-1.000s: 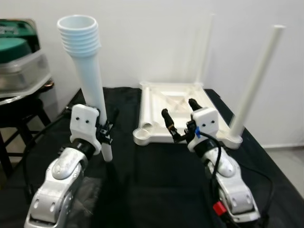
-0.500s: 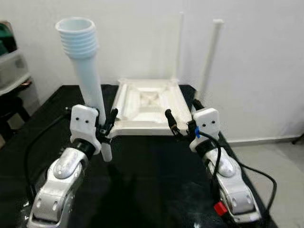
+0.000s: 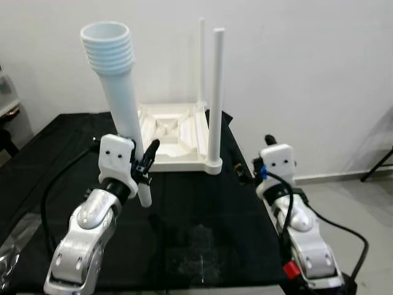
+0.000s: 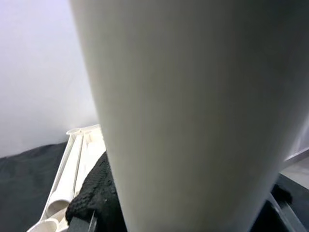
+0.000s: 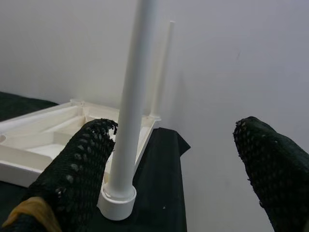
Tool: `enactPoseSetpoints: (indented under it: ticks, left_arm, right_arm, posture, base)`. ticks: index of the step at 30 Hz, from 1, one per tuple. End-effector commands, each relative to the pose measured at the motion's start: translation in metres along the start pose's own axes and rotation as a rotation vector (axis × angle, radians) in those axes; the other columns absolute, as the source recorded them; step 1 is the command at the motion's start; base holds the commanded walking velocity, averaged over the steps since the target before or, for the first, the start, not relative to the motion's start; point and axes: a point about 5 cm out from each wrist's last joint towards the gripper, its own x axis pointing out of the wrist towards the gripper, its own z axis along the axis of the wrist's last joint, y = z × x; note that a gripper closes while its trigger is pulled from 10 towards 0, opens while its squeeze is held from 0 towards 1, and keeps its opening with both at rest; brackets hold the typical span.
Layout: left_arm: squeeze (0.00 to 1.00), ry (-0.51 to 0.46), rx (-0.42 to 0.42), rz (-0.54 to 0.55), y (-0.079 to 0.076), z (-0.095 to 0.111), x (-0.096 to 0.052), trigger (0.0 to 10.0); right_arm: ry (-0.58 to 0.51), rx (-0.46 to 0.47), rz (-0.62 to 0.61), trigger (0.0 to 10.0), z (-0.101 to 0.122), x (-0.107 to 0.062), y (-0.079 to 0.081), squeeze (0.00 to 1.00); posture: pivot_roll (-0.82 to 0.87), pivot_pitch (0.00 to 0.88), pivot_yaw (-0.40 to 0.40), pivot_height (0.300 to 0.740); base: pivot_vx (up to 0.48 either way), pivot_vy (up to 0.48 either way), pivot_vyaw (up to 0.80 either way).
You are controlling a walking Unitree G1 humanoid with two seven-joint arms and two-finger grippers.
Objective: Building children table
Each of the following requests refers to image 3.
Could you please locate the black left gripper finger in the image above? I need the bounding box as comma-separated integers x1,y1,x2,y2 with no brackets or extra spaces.
141,139,161,176

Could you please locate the white plastic table top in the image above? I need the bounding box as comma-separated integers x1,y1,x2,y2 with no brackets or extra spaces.
136,101,223,176

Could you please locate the black table cloth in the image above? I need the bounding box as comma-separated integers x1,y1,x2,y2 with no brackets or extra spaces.
0,111,289,293

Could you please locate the square clear tape patch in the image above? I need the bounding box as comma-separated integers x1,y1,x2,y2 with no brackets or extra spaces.
166,224,225,277

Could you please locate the black folding chair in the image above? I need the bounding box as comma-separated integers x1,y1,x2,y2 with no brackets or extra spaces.
360,163,393,183

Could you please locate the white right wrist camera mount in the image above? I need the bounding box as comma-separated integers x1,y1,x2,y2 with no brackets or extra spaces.
257,143,297,200

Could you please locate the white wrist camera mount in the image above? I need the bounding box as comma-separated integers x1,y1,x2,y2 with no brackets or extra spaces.
98,134,137,199
257,143,297,200

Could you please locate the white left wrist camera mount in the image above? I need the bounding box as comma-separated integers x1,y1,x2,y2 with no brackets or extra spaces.
98,134,137,199

